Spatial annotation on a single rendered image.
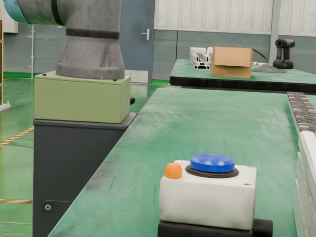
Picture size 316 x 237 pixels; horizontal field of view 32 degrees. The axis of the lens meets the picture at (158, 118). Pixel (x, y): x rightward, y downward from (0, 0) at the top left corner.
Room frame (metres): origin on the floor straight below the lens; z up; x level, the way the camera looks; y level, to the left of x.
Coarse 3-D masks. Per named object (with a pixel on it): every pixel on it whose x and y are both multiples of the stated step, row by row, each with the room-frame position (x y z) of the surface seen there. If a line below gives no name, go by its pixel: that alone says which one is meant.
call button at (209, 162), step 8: (192, 160) 0.47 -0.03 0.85; (200, 160) 0.46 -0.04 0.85; (208, 160) 0.46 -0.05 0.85; (216, 160) 0.46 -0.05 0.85; (224, 160) 0.47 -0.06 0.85; (232, 160) 0.47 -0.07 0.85; (200, 168) 0.46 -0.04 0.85; (208, 168) 0.46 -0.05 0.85; (216, 168) 0.46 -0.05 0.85; (224, 168) 0.46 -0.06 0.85; (232, 168) 0.47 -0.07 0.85
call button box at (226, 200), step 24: (192, 168) 0.47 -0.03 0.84; (240, 168) 0.50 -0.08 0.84; (168, 192) 0.44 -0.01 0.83; (192, 192) 0.44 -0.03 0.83; (216, 192) 0.44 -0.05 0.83; (240, 192) 0.43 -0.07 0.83; (168, 216) 0.44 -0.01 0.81; (192, 216) 0.44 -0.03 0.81; (216, 216) 0.44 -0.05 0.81; (240, 216) 0.43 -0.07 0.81
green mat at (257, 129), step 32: (160, 96) 1.68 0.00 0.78; (192, 96) 1.73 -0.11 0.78; (224, 96) 1.78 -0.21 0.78; (256, 96) 1.83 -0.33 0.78; (128, 128) 1.05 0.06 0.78; (160, 128) 1.07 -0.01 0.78; (192, 128) 1.09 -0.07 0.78; (224, 128) 1.11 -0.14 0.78; (256, 128) 1.13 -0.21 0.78; (288, 128) 1.15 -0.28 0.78; (128, 160) 0.77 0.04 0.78; (160, 160) 0.78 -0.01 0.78; (256, 160) 0.81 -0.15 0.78; (288, 160) 0.82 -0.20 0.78; (96, 192) 0.60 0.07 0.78; (128, 192) 0.61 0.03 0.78; (256, 192) 0.63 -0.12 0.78; (288, 192) 0.64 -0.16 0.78; (64, 224) 0.49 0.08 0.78; (96, 224) 0.49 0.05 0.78; (128, 224) 0.50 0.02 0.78; (288, 224) 0.52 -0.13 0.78
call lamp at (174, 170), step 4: (168, 164) 0.45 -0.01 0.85; (172, 164) 0.45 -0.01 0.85; (176, 164) 0.45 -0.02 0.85; (168, 168) 0.45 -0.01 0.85; (172, 168) 0.45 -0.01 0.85; (176, 168) 0.45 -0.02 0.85; (180, 168) 0.45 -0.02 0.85; (168, 172) 0.45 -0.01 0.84; (172, 172) 0.45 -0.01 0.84; (176, 172) 0.45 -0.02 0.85; (180, 172) 0.45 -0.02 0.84; (168, 176) 0.45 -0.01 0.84; (172, 176) 0.45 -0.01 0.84; (176, 176) 0.45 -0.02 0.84; (180, 176) 0.45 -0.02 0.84
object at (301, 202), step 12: (300, 132) 0.58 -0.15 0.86; (312, 132) 0.57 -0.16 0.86; (300, 144) 0.54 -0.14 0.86; (312, 144) 0.50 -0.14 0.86; (300, 156) 0.56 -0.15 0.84; (312, 156) 0.44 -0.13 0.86; (300, 168) 0.51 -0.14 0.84; (312, 168) 0.41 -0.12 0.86; (300, 180) 0.50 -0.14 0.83; (312, 180) 0.39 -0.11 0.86; (300, 192) 0.49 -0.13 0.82; (312, 192) 0.38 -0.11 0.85; (300, 204) 0.48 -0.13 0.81; (312, 204) 0.38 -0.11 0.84; (300, 216) 0.46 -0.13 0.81; (312, 216) 0.36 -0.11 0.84; (300, 228) 0.45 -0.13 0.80; (312, 228) 0.36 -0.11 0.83
